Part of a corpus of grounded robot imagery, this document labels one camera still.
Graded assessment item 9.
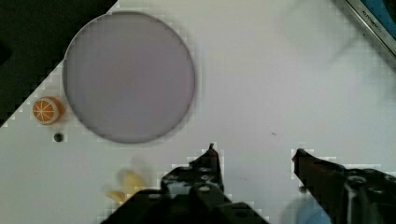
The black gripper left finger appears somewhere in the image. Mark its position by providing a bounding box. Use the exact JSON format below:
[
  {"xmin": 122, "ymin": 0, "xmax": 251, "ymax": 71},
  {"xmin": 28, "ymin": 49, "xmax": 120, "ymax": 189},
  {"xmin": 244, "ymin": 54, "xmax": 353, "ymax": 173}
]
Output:
[{"xmin": 100, "ymin": 145, "xmax": 269, "ymax": 224}]

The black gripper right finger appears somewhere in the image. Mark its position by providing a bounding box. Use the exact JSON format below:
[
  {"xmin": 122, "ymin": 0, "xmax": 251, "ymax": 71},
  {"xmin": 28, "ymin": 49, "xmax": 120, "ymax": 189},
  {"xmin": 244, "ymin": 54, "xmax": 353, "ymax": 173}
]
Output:
[{"xmin": 292, "ymin": 148, "xmax": 396, "ymax": 224}]

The light blue object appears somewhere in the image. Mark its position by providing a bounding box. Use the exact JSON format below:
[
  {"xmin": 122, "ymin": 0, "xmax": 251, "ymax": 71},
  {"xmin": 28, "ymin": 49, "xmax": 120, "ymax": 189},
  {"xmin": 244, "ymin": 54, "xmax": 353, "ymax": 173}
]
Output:
[{"xmin": 295, "ymin": 198, "xmax": 332, "ymax": 224}]

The yellow banana toy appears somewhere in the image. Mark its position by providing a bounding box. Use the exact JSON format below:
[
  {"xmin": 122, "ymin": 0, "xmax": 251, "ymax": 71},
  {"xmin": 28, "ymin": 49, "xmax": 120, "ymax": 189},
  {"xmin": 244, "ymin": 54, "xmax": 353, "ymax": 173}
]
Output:
[{"xmin": 106, "ymin": 170, "xmax": 147, "ymax": 205}]

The round lavender plate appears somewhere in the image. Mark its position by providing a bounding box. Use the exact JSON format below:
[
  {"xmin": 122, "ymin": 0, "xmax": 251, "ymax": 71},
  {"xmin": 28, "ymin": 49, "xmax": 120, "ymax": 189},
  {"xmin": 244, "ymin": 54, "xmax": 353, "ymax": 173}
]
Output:
[{"xmin": 63, "ymin": 11, "xmax": 196, "ymax": 144}]

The orange slice toy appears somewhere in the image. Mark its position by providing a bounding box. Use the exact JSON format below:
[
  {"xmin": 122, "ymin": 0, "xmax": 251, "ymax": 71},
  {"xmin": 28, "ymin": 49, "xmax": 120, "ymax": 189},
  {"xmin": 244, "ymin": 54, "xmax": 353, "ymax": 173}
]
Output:
[{"xmin": 33, "ymin": 96, "xmax": 65, "ymax": 126}]

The blue metal-edged tray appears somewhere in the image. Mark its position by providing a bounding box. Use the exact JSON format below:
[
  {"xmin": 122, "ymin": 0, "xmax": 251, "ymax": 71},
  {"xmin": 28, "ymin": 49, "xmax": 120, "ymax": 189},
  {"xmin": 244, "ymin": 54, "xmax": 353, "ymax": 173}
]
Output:
[{"xmin": 342, "ymin": 0, "xmax": 396, "ymax": 58}]

